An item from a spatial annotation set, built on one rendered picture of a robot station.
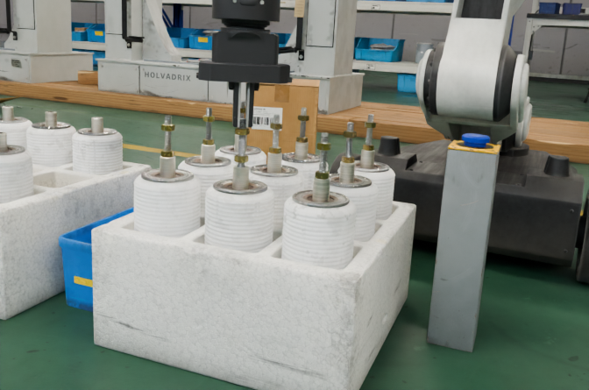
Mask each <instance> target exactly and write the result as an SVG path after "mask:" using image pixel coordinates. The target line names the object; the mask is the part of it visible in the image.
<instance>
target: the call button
mask: <svg viewBox="0 0 589 390"><path fill-rule="evenodd" d="M462 140H463V141H464V145H468V146H473V147H486V143H489V141H490V138H489V137H488V136H486V135H481V134H473V133H466V134H463V135H462Z"/></svg>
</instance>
